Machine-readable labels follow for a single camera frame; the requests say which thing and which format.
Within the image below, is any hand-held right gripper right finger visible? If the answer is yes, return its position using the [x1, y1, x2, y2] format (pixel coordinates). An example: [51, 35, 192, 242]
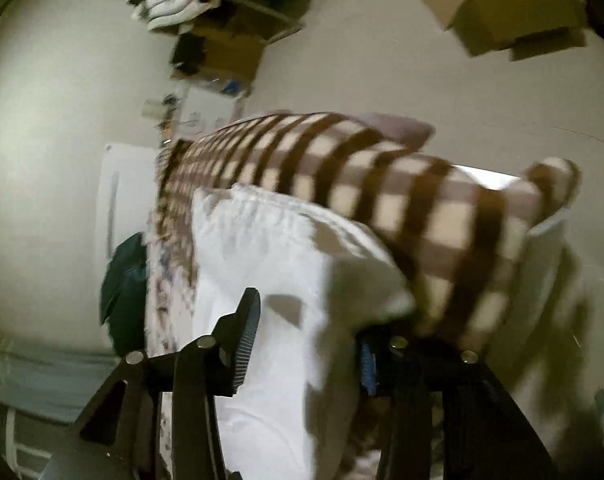
[356, 331, 557, 480]

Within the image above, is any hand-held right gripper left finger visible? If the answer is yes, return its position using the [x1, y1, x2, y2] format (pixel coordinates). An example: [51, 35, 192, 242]
[46, 287, 261, 480]

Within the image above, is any dark green cloth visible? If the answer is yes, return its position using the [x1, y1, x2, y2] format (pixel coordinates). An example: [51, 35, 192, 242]
[99, 232, 149, 356]

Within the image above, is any brown checkered blanket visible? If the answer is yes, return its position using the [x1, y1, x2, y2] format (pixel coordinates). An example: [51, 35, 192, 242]
[144, 111, 582, 361]

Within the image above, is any cardboard box with clutter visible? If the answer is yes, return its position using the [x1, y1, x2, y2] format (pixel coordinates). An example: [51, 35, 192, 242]
[169, 0, 305, 96]

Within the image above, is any open cardboard box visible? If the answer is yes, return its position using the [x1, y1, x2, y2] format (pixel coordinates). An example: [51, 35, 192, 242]
[414, 0, 590, 61]

